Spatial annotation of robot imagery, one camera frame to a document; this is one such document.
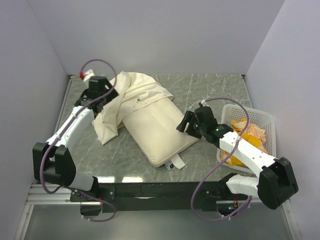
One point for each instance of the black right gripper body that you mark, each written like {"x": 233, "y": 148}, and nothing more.
{"x": 203, "y": 129}

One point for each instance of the orange patterned cloth in basket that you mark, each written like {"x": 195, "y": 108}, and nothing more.
{"x": 253, "y": 134}

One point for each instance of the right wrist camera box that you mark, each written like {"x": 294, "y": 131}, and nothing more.
{"x": 203, "y": 103}

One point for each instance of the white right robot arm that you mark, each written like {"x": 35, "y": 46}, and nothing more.
{"x": 274, "y": 181}

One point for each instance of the white plastic basket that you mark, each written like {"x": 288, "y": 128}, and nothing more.
{"x": 262, "y": 119}

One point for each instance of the yellow cloth in basket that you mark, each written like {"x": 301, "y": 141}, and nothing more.
{"x": 237, "y": 148}

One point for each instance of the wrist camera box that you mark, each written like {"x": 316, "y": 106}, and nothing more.
{"x": 84, "y": 76}
{"x": 203, "y": 103}

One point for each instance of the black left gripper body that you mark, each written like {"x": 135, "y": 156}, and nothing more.
{"x": 111, "y": 95}

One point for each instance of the cream pillow with bear print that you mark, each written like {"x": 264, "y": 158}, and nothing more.
{"x": 153, "y": 128}

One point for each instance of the aluminium frame rail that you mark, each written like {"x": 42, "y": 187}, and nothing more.
{"x": 53, "y": 165}

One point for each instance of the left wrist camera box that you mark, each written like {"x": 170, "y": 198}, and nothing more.
{"x": 84, "y": 76}

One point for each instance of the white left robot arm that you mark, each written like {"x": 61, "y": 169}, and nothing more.
{"x": 82, "y": 182}

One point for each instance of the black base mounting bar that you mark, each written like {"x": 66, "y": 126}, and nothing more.
{"x": 144, "y": 196}

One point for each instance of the cream satin pillowcase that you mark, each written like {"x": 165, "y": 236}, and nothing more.
{"x": 135, "y": 91}

